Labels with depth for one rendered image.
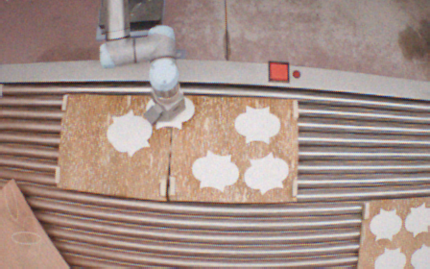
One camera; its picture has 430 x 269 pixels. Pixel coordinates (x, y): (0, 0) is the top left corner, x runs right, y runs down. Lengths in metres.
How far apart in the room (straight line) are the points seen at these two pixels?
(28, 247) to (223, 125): 0.85
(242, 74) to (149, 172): 0.46
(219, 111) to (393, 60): 1.56
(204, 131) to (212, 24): 1.28
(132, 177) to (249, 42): 1.39
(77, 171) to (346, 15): 1.94
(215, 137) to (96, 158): 0.41
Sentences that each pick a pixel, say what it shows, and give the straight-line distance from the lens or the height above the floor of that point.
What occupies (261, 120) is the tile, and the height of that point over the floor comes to 0.94.
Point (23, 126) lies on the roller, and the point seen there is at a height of 0.92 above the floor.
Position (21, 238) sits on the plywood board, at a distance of 1.91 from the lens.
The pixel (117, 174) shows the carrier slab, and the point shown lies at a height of 0.94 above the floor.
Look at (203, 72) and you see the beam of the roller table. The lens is 2.06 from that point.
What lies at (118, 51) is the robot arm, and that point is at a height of 1.36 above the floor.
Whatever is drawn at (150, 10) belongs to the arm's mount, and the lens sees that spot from 2.14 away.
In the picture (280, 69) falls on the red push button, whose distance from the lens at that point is 2.06.
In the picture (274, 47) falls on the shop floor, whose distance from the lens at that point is 3.12.
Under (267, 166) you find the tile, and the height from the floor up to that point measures 0.94.
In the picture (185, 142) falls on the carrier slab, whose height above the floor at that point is 0.94.
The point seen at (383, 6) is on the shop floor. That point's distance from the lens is 3.46.
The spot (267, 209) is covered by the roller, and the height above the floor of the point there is 0.92.
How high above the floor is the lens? 2.82
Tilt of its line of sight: 73 degrees down
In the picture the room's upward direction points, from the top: 1 degrees clockwise
